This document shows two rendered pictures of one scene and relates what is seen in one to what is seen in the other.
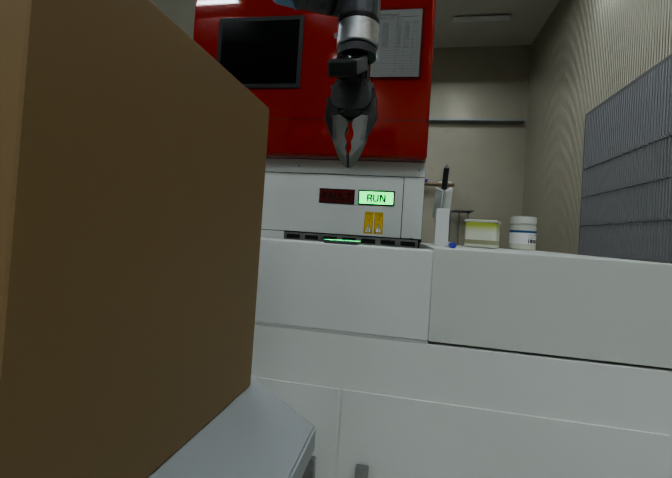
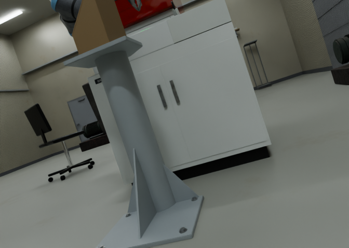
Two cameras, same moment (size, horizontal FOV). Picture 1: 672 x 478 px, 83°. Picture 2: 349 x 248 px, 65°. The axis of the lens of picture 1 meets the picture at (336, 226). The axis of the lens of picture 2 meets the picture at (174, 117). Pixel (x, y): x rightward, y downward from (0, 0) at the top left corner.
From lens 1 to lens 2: 118 cm
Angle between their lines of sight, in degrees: 5
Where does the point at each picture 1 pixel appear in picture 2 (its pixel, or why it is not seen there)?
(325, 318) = (148, 50)
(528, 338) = (196, 30)
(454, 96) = not seen: outside the picture
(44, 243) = (100, 12)
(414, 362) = (173, 50)
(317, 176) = (138, 29)
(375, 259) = (153, 29)
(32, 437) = (106, 29)
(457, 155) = (234, 9)
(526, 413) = (202, 48)
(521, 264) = (187, 14)
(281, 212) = not seen: hidden behind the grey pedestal
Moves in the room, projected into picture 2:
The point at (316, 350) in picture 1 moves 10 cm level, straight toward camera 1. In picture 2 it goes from (149, 59) to (147, 56)
